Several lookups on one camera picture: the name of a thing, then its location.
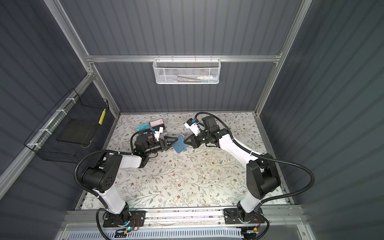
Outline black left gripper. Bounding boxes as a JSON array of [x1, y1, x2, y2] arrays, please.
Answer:
[[144, 137, 177, 157]]

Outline blue leather card wallet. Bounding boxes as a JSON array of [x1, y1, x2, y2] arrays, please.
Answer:
[[172, 135, 189, 154]]

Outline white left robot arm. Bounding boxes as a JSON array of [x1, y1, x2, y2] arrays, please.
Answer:
[[75, 131, 178, 215]]

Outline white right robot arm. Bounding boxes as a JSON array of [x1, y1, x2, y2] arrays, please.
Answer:
[[192, 130, 281, 215]]

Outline clear acrylic card display stand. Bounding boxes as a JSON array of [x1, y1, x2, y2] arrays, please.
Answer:
[[149, 123, 168, 137]]

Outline pink VIP card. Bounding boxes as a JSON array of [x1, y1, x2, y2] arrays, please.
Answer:
[[150, 119, 164, 128]]

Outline teal VIP card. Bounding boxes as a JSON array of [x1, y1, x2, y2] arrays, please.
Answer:
[[136, 123, 151, 132]]

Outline pens in white basket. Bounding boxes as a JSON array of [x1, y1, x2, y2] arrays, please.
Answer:
[[172, 75, 219, 84]]

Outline yellow marker pen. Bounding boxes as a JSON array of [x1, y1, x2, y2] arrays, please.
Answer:
[[98, 109, 106, 125]]

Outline black pad in basket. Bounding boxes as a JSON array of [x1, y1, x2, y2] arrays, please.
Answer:
[[56, 119, 94, 146]]

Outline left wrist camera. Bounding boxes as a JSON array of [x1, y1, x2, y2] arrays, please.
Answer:
[[154, 127, 164, 142]]

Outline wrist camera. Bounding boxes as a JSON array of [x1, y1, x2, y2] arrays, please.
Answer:
[[184, 119, 201, 136], [154, 127, 164, 142]]

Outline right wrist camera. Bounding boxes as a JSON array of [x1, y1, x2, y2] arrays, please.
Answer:
[[184, 119, 201, 136]]

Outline white wire mesh basket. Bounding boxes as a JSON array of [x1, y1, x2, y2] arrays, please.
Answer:
[[153, 60, 222, 85]]

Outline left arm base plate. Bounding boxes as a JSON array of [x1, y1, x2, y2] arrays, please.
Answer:
[[103, 211, 147, 228]]

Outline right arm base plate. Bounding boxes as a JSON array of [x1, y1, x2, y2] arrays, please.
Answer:
[[223, 208, 265, 225]]

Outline black corrugated left cable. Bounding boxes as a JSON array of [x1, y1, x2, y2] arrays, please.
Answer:
[[74, 129, 151, 199]]

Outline black corrugated cable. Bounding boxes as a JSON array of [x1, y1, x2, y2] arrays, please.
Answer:
[[194, 111, 316, 205], [74, 129, 151, 199]]

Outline black wire wall basket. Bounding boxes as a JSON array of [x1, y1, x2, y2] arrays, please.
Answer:
[[24, 91, 110, 164]]

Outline black corrugated right cable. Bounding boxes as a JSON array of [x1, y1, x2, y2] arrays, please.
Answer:
[[194, 111, 316, 205]]

